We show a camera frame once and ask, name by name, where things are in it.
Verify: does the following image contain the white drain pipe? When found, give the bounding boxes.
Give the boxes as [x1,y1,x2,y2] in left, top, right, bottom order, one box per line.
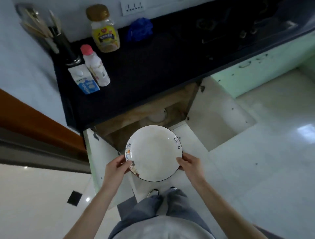
[149,109,168,123]

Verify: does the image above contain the black square floor drain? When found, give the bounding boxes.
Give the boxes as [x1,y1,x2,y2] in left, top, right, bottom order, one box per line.
[67,191,83,207]

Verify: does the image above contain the white wall socket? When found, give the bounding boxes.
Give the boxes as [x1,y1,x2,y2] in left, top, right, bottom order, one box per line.
[120,0,146,17]

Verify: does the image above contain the person's left hand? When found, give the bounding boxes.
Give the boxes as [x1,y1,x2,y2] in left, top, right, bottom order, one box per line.
[102,155,133,189]

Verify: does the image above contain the person's right hand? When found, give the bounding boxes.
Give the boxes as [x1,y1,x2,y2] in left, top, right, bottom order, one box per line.
[176,153,206,184]

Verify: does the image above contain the blue and white carton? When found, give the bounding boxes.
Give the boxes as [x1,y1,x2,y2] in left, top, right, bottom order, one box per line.
[68,66,100,95]

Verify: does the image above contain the person's right forearm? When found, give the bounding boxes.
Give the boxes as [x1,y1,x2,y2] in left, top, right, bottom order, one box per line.
[189,175,269,239]

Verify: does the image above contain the large open white cabinet door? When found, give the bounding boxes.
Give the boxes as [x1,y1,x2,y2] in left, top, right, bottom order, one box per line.
[188,76,258,152]

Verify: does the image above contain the gold-capped bottle with yellow label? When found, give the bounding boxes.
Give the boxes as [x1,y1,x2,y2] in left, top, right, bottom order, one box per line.
[86,4,121,53]

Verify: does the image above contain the black utensil holder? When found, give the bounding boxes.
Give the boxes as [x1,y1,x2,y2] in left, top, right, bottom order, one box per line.
[50,33,82,66]

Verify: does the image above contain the black gas stove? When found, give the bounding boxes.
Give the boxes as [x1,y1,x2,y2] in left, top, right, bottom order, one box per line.
[194,0,300,45]

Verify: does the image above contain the narrow open white cabinet door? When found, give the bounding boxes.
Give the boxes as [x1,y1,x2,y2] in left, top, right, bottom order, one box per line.
[83,128,138,210]

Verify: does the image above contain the white shirt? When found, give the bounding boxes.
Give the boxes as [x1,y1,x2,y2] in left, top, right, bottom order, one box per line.
[115,215,210,239]

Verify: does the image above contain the pink-capped white bottle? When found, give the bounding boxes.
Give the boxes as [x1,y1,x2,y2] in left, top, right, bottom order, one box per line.
[80,44,111,87]

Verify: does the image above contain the white plate with dark rim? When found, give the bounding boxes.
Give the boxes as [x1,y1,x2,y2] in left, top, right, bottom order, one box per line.
[126,125,183,183]

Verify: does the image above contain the green cabinet door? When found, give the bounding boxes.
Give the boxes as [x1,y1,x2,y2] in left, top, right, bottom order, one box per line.
[211,32,315,98]

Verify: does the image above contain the brown wooden door frame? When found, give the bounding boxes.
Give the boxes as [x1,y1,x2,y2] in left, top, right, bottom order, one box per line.
[0,88,87,162]

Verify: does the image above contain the grey trousers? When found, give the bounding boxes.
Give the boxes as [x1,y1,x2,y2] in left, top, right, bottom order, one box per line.
[108,188,217,239]

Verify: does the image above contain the blue scrubbing ball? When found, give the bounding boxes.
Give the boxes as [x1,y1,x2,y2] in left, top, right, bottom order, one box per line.
[127,18,153,42]

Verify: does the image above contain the person's left forearm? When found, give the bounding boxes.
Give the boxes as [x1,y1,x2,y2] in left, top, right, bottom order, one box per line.
[63,182,119,239]

